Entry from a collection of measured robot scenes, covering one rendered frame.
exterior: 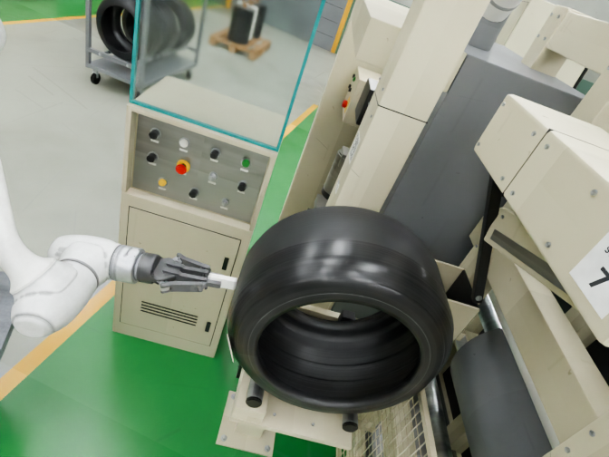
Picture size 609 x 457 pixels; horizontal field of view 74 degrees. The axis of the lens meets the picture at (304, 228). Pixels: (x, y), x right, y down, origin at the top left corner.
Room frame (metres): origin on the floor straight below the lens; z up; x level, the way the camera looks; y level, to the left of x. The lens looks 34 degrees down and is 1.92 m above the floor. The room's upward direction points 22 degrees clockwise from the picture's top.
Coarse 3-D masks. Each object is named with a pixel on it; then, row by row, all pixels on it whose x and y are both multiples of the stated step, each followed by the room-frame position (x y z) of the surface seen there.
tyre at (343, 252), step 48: (288, 240) 0.74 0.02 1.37; (336, 240) 0.72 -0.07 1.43; (384, 240) 0.76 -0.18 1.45; (240, 288) 0.66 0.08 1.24; (288, 288) 0.62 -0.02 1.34; (336, 288) 0.63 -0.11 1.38; (384, 288) 0.65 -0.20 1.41; (432, 288) 0.71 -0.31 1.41; (240, 336) 0.61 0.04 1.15; (288, 336) 0.86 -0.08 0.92; (336, 336) 0.91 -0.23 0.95; (384, 336) 0.91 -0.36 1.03; (432, 336) 0.67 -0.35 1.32; (288, 384) 0.65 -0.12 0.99; (336, 384) 0.76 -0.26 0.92; (384, 384) 0.76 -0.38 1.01
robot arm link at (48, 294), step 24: (0, 168) 0.62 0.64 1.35; (0, 192) 0.58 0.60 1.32; (0, 216) 0.54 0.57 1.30; (0, 240) 0.51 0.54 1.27; (0, 264) 0.49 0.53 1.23; (24, 264) 0.50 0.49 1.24; (48, 264) 0.53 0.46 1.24; (72, 264) 0.58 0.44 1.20; (24, 288) 0.47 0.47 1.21; (48, 288) 0.49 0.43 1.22; (72, 288) 0.52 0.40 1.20; (24, 312) 0.44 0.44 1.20; (48, 312) 0.46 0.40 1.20; (72, 312) 0.49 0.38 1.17
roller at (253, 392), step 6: (252, 384) 0.66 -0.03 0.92; (252, 390) 0.64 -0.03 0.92; (258, 390) 0.65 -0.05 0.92; (264, 390) 0.66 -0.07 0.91; (246, 396) 0.63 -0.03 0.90; (252, 396) 0.63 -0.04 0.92; (258, 396) 0.63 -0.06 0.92; (246, 402) 0.62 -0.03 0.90; (252, 402) 0.62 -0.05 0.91; (258, 402) 0.62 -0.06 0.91
